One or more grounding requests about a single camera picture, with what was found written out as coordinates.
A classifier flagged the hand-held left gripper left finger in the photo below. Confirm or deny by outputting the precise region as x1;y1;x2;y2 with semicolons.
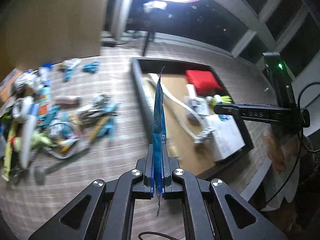
29;144;154;240

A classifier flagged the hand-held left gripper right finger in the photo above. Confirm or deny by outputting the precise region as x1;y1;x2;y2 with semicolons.
162;144;285;240

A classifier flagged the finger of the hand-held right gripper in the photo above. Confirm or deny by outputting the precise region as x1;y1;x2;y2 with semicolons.
213;103;242;118

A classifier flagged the yellow plastic shuttlecock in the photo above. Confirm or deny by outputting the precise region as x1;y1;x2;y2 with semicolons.
211;94;233;107

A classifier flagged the large white cardboard box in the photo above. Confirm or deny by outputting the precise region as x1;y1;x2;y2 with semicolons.
205;115;245;162

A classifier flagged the silver bead toy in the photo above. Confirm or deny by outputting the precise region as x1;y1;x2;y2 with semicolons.
194;127;217;144

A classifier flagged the red fabric pouch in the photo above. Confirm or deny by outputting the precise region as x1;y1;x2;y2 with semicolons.
185;69;224;97

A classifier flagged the white charging cable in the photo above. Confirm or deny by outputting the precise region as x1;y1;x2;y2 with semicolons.
146;73;200;140

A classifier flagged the blue plastic packet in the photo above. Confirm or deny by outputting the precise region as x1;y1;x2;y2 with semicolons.
152;66;167;218

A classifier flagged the black tray container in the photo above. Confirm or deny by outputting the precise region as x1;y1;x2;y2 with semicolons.
130;57;255;203

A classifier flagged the grey plastic spoon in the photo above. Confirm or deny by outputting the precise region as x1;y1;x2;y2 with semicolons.
34;142;93;184

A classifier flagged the person's right forearm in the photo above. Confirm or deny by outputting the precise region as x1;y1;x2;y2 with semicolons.
261;155;309;212

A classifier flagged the person's right hand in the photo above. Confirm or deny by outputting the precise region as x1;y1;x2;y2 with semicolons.
266;130;303;173

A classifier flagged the metal carabiner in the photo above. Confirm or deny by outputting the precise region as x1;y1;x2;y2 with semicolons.
77;94;118;117

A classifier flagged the black light stand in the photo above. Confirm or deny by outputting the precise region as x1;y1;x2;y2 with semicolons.
142;31;155;55

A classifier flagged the orange and blue snack packet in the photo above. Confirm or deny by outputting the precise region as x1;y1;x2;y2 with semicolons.
37;86;53;120

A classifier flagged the yellowish plastic ruler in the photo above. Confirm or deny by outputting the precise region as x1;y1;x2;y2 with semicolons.
2;120;17;182

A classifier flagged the wooden cabinet panel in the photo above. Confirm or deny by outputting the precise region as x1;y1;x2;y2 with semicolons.
0;0;118;80

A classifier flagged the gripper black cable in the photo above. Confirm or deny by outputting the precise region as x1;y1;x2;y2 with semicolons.
265;84;320;205

